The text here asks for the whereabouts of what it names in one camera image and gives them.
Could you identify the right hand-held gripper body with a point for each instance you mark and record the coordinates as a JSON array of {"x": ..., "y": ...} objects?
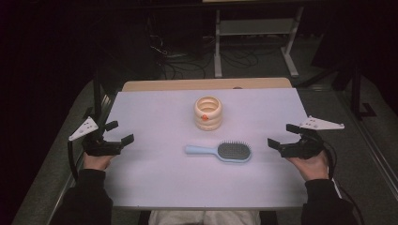
[{"x": 305, "y": 146}]

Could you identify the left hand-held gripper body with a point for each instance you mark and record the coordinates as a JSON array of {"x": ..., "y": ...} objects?
[{"x": 100, "y": 146}]

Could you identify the light blue hairbrush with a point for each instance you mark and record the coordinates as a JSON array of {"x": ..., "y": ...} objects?
[{"x": 230, "y": 152}]

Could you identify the white metal stand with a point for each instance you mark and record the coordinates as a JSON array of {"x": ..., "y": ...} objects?
[{"x": 255, "y": 27}]

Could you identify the person's legs light trousers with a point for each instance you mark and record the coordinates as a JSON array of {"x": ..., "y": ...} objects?
[{"x": 203, "y": 218}]

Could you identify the black metal stand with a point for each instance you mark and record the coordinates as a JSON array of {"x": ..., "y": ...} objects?
[
  {"x": 356, "y": 93},
  {"x": 97, "y": 100}
]

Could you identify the person's right hand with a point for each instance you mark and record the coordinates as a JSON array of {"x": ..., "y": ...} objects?
[{"x": 311, "y": 168}]

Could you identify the cream ribbed cup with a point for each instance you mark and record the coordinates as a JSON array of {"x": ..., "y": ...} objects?
[{"x": 208, "y": 120}]

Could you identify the person's left hand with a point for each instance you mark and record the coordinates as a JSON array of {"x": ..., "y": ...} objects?
[{"x": 97, "y": 162}]

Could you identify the white table mat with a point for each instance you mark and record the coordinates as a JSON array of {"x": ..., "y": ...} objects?
[{"x": 156, "y": 175}]

